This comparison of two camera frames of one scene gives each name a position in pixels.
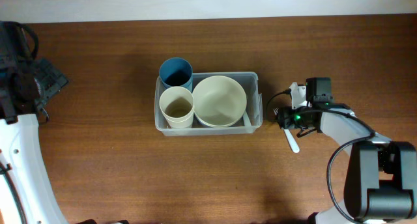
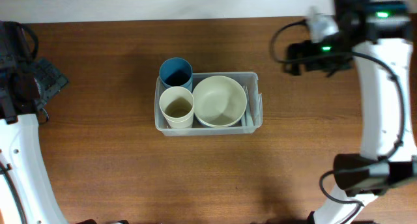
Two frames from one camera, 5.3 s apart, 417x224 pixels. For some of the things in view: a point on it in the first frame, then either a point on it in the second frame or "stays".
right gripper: [285, 119] -> [308, 48]
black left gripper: [53, 80] stays
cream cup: [180, 121] stays
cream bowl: [218, 118] stays
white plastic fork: [289, 136] -> [249, 114]
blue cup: [176, 71] stays
